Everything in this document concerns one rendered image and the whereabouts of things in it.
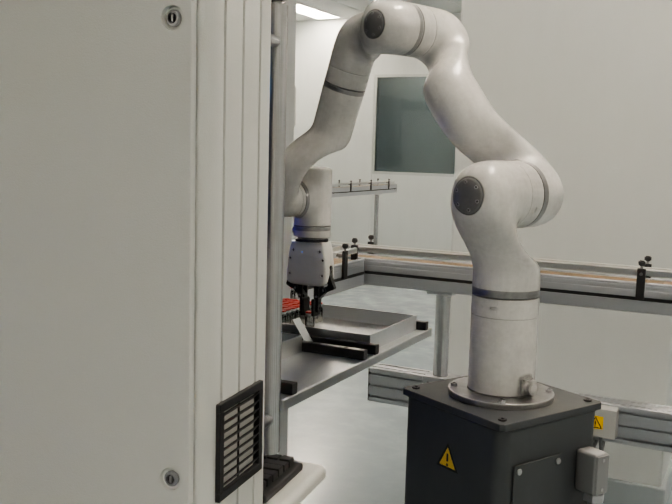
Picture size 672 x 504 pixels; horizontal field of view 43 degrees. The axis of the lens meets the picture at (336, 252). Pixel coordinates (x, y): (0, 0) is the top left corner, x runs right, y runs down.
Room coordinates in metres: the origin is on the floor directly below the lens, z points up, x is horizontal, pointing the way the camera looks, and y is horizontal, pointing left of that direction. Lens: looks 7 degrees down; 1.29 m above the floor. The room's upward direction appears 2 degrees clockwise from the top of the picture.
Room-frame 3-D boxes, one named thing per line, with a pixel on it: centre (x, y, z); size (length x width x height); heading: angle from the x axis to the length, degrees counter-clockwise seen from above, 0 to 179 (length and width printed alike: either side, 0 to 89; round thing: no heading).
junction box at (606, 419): (2.50, -0.81, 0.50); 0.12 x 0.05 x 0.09; 63
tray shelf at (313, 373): (1.79, 0.14, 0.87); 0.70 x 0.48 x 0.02; 153
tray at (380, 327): (1.92, 0.02, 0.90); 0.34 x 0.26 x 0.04; 63
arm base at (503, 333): (1.50, -0.31, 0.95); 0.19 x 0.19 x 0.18
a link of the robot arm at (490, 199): (1.48, -0.28, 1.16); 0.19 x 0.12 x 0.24; 132
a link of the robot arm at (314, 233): (1.90, 0.06, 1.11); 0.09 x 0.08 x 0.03; 63
